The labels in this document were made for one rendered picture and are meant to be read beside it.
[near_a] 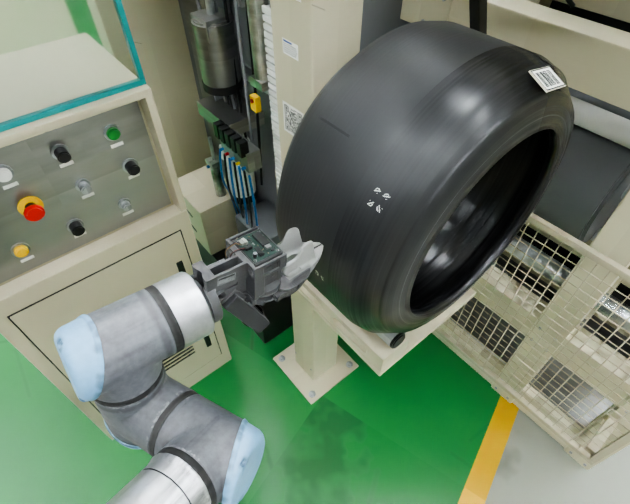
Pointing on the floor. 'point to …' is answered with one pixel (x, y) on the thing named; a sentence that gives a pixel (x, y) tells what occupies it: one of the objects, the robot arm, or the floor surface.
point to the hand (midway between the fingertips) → (315, 252)
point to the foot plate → (312, 390)
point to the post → (312, 341)
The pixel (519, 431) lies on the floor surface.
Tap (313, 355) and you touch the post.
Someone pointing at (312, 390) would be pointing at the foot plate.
